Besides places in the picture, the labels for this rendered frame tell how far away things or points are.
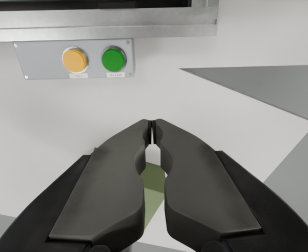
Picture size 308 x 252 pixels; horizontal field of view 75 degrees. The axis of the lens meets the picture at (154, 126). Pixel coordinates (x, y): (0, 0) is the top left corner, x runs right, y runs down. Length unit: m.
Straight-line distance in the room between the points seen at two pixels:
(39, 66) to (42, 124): 0.22
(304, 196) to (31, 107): 2.44
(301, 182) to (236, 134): 1.81
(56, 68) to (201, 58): 0.31
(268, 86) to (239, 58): 1.12
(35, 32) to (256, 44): 0.45
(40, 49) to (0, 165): 0.45
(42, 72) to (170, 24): 0.25
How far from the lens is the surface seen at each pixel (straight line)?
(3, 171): 0.79
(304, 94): 1.83
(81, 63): 0.40
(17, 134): 0.68
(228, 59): 0.53
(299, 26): 0.59
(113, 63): 0.39
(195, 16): 0.39
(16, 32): 0.45
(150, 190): 0.56
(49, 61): 0.43
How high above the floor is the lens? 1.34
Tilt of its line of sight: 60 degrees down
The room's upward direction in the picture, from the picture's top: 177 degrees clockwise
